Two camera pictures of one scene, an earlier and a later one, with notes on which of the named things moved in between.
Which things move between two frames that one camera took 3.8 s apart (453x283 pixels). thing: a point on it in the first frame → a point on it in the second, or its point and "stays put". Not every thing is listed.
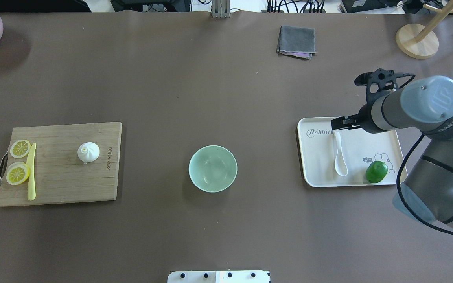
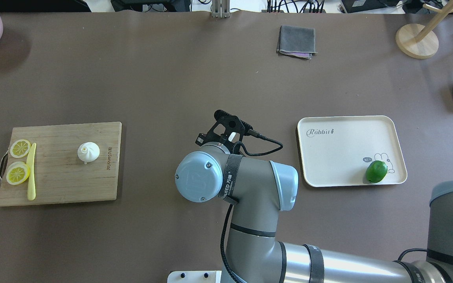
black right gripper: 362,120 → 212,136
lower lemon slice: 17,173 stays put
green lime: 376,171 stays put
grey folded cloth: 297,41 stays put
